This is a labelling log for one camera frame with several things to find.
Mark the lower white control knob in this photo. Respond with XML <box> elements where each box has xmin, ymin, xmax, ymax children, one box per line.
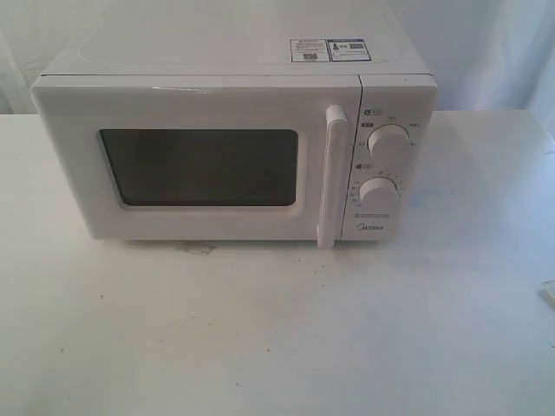
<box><xmin>359</xmin><ymin>177</ymin><xmax>398</xmax><ymax>206</ymax></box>

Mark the blue warning sticker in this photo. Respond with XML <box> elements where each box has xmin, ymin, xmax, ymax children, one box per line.
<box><xmin>290</xmin><ymin>39</ymin><xmax>371</xmax><ymax>62</ymax></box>

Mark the upper white control knob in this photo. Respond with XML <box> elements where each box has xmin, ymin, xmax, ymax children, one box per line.
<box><xmin>367</xmin><ymin>124</ymin><xmax>411</xmax><ymax>156</ymax></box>

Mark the white microwave door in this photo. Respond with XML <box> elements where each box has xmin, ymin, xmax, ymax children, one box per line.
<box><xmin>31</xmin><ymin>75</ymin><xmax>362</xmax><ymax>248</ymax></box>

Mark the white microwave oven body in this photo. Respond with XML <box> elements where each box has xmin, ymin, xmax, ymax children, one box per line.
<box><xmin>31</xmin><ymin>1</ymin><xmax>437</xmax><ymax>242</ymax></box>

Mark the white paper at table edge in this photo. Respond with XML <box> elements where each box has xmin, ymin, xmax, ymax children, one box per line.
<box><xmin>538</xmin><ymin>279</ymin><xmax>555</xmax><ymax>309</ymax></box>

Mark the white control knob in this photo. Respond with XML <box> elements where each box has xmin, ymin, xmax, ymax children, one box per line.
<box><xmin>359</xmin><ymin>177</ymin><xmax>398</xmax><ymax>206</ymax></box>
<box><xmin>367</xmin><ymin>124</ymin><xmax>411</xmax><ymax>156</ymax></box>

